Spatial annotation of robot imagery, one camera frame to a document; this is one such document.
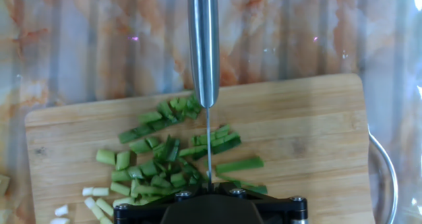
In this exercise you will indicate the wooden peg rack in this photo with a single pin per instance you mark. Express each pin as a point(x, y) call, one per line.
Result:
point(4, 184)

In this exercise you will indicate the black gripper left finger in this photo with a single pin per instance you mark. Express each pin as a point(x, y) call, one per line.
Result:
point(141, 214)

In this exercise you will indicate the steel cleaver knife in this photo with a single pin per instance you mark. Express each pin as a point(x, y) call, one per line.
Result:
point(204, 52)

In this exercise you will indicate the marble pattern table mat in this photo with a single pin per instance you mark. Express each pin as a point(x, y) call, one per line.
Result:
point(99, 36)

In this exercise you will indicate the bamboo cutting board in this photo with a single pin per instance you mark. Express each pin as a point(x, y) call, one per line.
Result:
point(296, 125)

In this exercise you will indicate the cut white garlic piece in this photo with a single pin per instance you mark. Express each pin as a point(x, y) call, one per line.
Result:
point(60, 221)
point(61, 210)

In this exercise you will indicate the clear glass dish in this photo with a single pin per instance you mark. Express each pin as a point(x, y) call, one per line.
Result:
point(385, 171)

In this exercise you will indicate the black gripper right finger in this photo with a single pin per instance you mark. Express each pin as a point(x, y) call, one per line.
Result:
point(283, 214)

